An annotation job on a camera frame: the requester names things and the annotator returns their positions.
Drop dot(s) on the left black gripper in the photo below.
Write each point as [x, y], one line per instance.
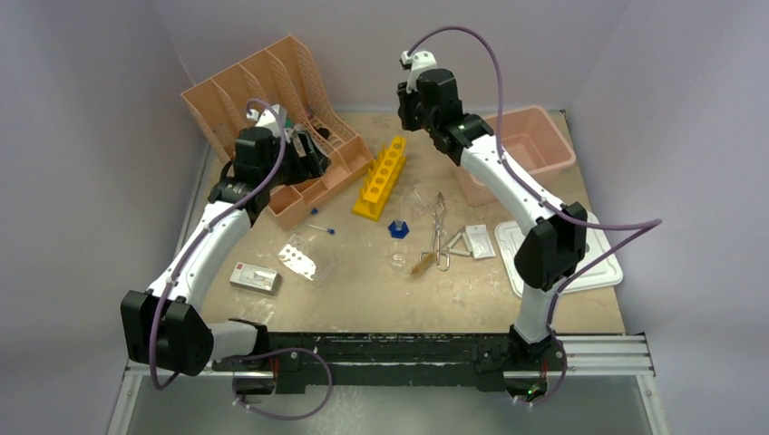
[308, 167]

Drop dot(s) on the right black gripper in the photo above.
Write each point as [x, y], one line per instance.
[405, 101]

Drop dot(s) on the blue capped test tube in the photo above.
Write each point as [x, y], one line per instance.
[327, 230]

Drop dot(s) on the clear well plate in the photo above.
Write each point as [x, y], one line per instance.
[307, 259]

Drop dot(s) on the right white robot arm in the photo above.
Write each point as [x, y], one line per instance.
[554, 239]

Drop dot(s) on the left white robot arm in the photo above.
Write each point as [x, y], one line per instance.
[162, 325]

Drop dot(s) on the yellow test tube rack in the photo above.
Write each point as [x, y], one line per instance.
[380, 180]

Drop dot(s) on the pink plastic bin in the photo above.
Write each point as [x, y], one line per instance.
[532, 137]

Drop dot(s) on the white slide box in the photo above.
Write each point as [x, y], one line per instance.
[255, 278]

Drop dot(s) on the white packet pouch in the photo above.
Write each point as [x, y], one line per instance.
[480, 242]

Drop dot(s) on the metal clay triangle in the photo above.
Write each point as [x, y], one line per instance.
[457, 245]

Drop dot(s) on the metal crucible tongs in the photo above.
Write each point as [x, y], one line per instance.
[440, 255]

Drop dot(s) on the wooden bristle brush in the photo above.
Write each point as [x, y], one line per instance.
[425, 261]

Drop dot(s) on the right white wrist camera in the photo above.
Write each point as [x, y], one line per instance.
[416, 63]

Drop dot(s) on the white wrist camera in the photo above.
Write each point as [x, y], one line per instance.
[274, 120]
[416, 63]

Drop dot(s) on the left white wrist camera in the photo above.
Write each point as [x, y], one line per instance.
[274, 120]

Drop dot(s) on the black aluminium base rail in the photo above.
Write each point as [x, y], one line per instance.
[487, 362]

